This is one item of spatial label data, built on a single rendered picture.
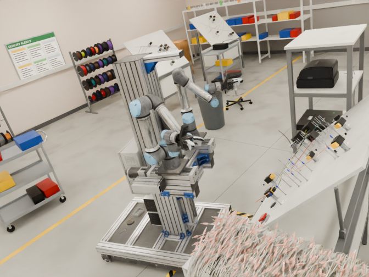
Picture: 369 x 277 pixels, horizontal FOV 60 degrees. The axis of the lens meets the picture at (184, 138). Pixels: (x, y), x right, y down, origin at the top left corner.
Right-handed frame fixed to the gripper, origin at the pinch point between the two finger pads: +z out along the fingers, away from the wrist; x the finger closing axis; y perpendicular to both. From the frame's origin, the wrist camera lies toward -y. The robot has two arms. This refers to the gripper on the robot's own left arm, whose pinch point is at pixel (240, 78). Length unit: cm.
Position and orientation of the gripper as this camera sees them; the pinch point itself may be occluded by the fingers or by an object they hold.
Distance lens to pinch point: 306.1
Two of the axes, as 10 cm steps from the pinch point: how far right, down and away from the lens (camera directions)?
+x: 1.0, 5.4, -8.4
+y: 1.9, 8.2, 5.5
